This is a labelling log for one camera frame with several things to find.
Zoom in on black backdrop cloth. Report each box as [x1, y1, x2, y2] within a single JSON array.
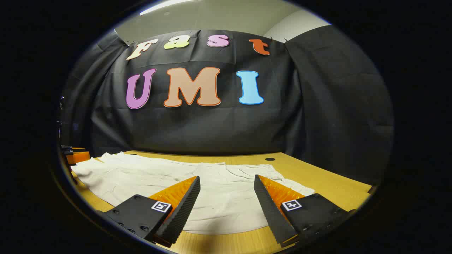
[[58, 25, 394, 186]]

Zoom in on white jeans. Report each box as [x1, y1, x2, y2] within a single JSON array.
[[72, 152, 315, 236]]

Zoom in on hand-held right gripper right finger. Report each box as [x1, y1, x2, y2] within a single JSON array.
[[254, 174, 356, 247]]

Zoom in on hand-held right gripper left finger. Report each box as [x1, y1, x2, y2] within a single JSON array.
[[96, 176, 201, 247]]

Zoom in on ceiling light strip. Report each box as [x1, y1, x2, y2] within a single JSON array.
[[139, 0, 198, 16]]

